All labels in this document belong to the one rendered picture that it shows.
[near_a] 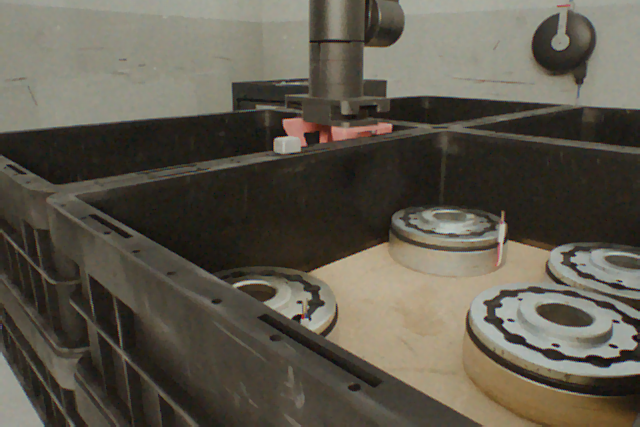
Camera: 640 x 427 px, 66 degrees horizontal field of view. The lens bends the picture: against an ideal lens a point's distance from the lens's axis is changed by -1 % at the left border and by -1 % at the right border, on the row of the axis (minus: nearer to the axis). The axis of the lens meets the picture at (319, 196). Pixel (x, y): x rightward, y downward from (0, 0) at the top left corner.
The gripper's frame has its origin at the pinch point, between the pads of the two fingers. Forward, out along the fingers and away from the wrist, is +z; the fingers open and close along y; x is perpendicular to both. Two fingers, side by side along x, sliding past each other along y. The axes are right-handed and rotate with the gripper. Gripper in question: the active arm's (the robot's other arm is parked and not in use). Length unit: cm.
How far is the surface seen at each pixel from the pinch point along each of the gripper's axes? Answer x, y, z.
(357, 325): 14.1, -19.1, 4.4
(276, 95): -82, 134, 0
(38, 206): 30.4, -9.2, -4.5
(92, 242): 29.9, -18.6, -4.9
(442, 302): 7.0, -20.6, 4.4
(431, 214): 0.1, -13.6, 0.6
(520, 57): -290, 149, -17
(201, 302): 29.0, -27.8, -5.3
